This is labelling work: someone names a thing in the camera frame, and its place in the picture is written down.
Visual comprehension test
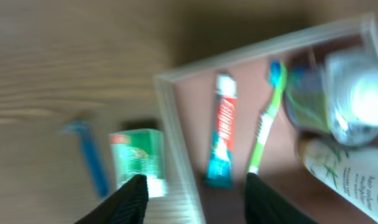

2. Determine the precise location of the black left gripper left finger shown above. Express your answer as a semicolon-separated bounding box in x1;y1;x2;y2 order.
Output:
75;174;149;224

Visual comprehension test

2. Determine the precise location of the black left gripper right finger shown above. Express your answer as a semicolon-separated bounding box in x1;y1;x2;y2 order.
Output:
244;172;316;224

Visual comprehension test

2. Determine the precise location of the red green toothpaste tube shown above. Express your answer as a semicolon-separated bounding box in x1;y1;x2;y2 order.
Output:
206;73;237;188

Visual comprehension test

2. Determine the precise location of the green white soap packet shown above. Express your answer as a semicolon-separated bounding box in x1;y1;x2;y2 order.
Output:
109;129;168;198

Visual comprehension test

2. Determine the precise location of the blue disposable razor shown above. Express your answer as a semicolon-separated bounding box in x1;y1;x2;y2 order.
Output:
60;119;110;198

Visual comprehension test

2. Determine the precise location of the white patterned lotion tube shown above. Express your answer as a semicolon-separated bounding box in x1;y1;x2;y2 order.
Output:
297;138;378;223

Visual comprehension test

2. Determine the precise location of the green white toothbrush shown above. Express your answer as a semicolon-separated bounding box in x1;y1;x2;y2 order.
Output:
248;60;287;175

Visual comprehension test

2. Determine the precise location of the clear pump soap bottle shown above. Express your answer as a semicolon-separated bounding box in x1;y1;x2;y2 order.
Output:
284;48;378;146

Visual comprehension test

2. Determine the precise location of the white cardboard box pink interior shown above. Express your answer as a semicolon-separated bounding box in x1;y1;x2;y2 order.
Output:
155;14;378;223

